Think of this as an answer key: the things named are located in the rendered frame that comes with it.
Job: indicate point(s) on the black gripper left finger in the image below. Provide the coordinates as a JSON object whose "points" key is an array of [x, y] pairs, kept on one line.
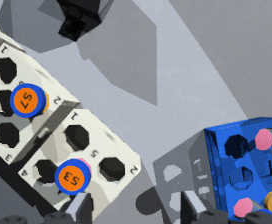
{"points": [[78, 211]]}

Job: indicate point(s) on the white button box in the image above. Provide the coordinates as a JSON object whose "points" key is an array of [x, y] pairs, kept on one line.
{"points": [[94, 9]]}

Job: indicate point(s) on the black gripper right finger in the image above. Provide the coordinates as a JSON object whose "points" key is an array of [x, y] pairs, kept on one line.
{"points": [[195, 211]]}

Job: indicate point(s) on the blue tube rack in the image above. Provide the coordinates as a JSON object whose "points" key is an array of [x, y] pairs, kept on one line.
{"points": [[247, 181]]}

